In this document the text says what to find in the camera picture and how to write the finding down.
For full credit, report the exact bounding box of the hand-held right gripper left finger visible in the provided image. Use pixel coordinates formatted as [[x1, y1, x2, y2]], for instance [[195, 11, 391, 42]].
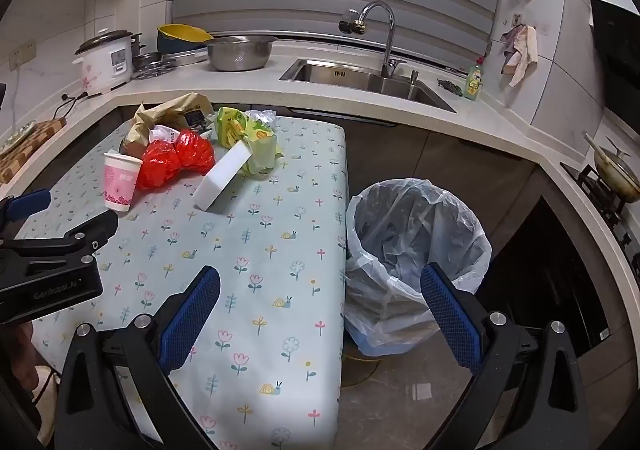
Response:
[[54, 265, 222, 450]]

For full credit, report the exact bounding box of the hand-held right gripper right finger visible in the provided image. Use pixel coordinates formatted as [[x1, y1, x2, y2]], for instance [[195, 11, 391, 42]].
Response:
[[420, 262, 590, 450]]

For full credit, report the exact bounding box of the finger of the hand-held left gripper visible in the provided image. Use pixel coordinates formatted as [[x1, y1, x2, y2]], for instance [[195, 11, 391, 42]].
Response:
[[0, 210, 119, 277], [0, 188, 52, 231]]

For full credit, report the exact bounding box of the pink paper cup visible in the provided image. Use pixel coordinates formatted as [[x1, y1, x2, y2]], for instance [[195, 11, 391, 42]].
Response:
[[103, 151, 143, 213]]

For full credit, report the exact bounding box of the waste bin with clear liner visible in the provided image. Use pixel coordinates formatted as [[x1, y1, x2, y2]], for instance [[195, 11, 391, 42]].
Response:
[[342, 176, 493, 358]]

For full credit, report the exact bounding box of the red plastic bag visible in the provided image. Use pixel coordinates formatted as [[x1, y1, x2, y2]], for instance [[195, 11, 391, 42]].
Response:
[[135, 128, 217, 192]]

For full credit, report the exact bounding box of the white foam block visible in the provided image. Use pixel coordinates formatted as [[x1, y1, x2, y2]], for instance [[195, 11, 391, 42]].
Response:
[[192, 139, 254, 213]]

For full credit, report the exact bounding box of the brown paper bag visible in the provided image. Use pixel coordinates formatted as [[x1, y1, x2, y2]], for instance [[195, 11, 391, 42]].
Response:
[[120, 92, 215, 158]]

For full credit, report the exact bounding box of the white plastic bag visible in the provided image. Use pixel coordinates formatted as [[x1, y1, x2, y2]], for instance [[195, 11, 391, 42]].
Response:
[[247, 109, 278, 128]]

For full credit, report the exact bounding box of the person's left hand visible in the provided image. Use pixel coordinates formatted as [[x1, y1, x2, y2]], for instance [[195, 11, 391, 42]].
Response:
[[0, 322, 38, 381]]

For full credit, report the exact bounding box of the wooden cutting board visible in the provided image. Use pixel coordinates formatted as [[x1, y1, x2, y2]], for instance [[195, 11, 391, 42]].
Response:
[[0, 117, 67, 185]]

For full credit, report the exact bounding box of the patterned plate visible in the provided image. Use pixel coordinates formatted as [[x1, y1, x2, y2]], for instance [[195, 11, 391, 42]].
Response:
[[0, 121, 37, 156]]

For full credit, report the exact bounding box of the floral tablecloth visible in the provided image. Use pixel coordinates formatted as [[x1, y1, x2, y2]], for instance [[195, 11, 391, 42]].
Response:
[[15, 112, 349, 450]]

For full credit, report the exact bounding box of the black built-in oven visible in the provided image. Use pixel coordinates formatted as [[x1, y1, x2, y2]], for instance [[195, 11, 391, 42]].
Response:
[[490, 195, 626, 356]]

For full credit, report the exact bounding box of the white rice cooker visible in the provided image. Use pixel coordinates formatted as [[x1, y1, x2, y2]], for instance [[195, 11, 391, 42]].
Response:
[[73, 29, 136, 96]]

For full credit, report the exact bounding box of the brown base cabinet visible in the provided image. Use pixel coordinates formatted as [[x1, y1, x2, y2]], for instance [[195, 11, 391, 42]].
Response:
[[290, 105, 546, 211]]

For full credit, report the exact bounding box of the metal steamer rack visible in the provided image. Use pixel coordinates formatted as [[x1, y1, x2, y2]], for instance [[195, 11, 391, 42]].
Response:
[[131, 52, 176, 81]]

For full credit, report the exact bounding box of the black gas stove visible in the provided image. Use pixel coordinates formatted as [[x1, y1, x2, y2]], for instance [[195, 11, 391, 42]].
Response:
[[560, 161, 640, 281]]

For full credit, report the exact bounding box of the metal tray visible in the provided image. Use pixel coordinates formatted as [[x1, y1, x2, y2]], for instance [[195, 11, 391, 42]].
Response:
[[162, 47, 211, 68]]

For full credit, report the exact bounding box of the wok with glass lid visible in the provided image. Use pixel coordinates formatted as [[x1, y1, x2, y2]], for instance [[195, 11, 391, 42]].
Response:
[[582, 130, 640, 205]]

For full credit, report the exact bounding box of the yellow and blue colander bowl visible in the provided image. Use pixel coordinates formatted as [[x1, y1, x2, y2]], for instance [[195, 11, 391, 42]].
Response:
[[156, 24, 215, 55]]

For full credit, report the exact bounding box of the steel colander bowl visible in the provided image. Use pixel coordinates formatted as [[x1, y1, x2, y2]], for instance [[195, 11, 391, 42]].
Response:
[[206, 35, 278, 72]]

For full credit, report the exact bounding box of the green dish soap bottle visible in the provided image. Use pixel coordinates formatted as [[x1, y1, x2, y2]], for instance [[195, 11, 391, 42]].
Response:
[[462, 56, 485, 101]]

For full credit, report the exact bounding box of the white stone countertop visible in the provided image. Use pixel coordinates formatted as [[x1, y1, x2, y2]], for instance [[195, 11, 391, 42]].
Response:
[[0, 39, 640, 326]]

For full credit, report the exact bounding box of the steel sink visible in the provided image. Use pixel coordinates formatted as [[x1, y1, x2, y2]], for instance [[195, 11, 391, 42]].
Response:
[[279, 58, 457, 113]]

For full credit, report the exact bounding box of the cream hanging cloth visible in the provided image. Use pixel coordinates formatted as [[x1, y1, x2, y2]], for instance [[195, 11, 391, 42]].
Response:
[[507, 25, 540, 88]]

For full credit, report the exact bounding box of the purple hanging cloth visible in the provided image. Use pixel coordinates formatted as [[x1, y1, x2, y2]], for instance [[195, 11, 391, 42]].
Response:
[[501, 25, 523, 56]]

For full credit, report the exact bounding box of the chrome faucet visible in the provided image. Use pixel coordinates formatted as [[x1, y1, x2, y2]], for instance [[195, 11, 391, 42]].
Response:
[[338, 0, 407, 79]]

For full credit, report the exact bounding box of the black range hood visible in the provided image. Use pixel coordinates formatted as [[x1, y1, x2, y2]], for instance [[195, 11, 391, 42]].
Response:
[[590, 0, 640, 116]]

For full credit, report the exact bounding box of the black power cable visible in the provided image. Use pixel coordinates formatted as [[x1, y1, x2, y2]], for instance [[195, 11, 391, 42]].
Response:
[[50, 91, 98, 120]]

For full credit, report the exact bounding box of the white wall outlet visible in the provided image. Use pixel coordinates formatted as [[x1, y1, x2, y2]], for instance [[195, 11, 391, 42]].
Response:
[[9, 41, 37, 68]]

